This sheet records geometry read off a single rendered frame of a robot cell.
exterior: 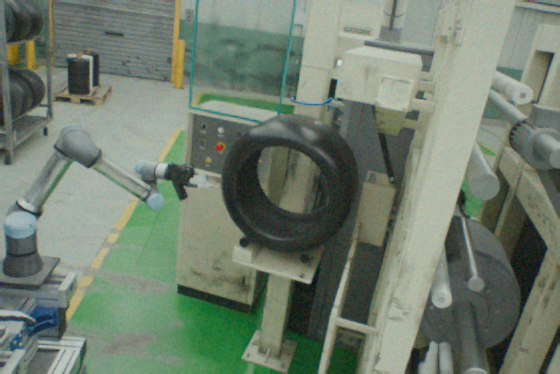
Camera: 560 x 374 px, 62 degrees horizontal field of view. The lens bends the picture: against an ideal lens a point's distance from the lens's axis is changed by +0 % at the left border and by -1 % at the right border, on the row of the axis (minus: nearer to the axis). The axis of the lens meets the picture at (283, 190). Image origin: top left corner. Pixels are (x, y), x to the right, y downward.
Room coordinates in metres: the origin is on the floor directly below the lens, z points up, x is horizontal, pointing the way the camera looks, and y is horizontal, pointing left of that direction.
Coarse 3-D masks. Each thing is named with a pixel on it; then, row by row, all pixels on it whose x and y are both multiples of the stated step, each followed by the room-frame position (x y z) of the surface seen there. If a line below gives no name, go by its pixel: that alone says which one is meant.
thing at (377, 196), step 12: (372, 180) 2.08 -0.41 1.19; (384, 180) 2.19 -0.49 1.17; (396, 180) 2.13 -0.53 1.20; (372, 192) 2.02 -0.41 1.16; (384, 192) 2.00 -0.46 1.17; (360, 204) 2.02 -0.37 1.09; (372, 204) 2.01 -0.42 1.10; (384, 204) 2.00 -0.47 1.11; (360, 216) 2.02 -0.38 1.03; (372, 216) 2.01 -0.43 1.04; (384, 216) 2.00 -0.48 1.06; (372, 228) 2.01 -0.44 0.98; (384, 228) 2.00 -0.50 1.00; (360, 240) 2.02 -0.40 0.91; (372, 240) 2.00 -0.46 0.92
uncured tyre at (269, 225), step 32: (256, 128) 1.84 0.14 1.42; (288, 128) 1.80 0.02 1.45; (320, 128) 1.86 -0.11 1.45; (256, 160) 2.08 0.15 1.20; (320, 160) 1.74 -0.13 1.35; (352, 160) 1.88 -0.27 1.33; (224, 192) 1.83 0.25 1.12; (256, 192) 2.07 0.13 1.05; (352, 192) 1.76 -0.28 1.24; (256, 224) 1.95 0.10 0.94; (288, 224) 2.03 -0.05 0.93; (320, 224) 1.73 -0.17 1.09
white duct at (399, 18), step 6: (390, 0) 2.55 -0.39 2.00; (402, 0) 2.54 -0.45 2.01; (408, 0) 2.59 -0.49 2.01; (384, 6) 2.62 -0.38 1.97; (390, 6) 2.57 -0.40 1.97; (396, 6) 2.56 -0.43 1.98; (402, 6) 2.57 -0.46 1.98; (384, 12) 2.63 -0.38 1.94; (390, 12) 2.59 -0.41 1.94; (396, 12) 2.58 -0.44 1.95; (402, 12) 2.59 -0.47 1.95; (384, 18) 2.65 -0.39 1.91; (396, 18) 2.61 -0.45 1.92; (402, 18) 2.63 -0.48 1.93; (384, 24) 2.66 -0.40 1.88; (396, 24) 2.63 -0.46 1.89; (402, 24) 2.66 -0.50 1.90
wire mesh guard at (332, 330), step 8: (360, 224) 2.00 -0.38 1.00; (352, 248) 1.74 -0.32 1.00; (352, 256) 1.67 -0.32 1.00; (352, 264) 2.10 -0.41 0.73; (344, 272) 1.53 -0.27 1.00; (344, 280) 1.47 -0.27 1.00; (344, 288) 1.77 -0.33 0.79; (336, 296) 1.36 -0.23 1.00; (344, 296) 2.10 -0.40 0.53; (336, 304) 1.31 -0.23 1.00; (336, 312) 1.27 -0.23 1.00; (328, 328) 1.24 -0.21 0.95; (336, 328) 1.96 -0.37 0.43; (328, 336) 1.24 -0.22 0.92; (336, 336) 2.05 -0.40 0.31; (328, 344) 1.24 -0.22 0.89; (328, 352) 1.52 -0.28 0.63; (328, 360) 1.79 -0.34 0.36; (320, 368) 1.24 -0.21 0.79
